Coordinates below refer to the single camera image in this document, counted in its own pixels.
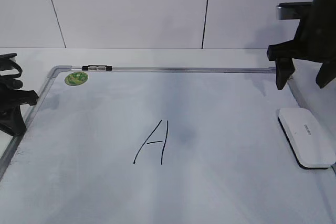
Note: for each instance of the white board with aluminium frame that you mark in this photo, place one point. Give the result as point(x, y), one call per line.
point(137, 145)

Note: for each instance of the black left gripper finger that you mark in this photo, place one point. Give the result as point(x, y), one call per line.
point(12, 122)

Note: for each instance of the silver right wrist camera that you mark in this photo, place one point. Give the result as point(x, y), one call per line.
point(292, 10)

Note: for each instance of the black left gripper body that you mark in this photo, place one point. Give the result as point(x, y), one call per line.
point(12, 96)

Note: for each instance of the round green magnet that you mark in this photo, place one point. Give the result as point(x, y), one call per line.
point(76, 78)

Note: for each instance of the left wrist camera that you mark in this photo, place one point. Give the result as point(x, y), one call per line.
point(8, 57)

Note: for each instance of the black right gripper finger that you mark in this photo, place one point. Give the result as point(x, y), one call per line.
point(284, 70)
point(326, 74)

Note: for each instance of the white eraser with black felt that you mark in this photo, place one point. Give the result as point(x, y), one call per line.
point(309, 142)

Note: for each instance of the black and clear board clip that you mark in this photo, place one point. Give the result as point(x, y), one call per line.
point(97, 68)

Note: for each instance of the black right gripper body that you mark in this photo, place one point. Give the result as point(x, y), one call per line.
point(314, 39)

